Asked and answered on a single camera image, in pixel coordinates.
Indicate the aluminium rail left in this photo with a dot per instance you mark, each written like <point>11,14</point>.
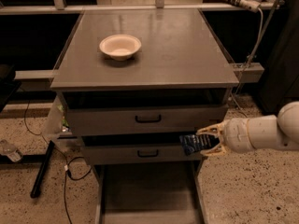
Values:
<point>35,74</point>

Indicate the white paper bowl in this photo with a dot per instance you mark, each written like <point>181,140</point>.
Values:
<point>120,47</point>

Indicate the grey drawer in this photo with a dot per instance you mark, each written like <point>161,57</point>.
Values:
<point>149,193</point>
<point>155,111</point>
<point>135,148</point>

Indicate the grey drawer cabinet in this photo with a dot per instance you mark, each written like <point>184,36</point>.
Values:
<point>179,52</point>

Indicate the middle grey drawer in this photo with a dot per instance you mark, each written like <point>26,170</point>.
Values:
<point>135,148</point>

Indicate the black metal leg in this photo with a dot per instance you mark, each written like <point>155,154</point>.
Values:
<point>35,192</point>

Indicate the aluminium rail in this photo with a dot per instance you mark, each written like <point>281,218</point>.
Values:
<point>252,74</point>
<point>35,74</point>

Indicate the dark blue snack bar wrapper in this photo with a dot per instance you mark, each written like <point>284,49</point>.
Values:
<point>192,143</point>

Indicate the bottom grey drawer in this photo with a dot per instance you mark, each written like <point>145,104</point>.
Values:
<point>149,193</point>

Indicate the aluminium rail right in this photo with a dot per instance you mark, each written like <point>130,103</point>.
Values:
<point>252,74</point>

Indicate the clear plastic bottle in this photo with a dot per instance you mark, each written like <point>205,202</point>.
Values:
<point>9,150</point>

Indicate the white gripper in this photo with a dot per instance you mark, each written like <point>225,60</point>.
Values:
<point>235,135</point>

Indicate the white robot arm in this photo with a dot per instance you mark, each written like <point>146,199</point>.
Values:
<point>279,132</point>

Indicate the top grey drawer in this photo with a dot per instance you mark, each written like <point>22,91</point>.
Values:
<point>155,111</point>

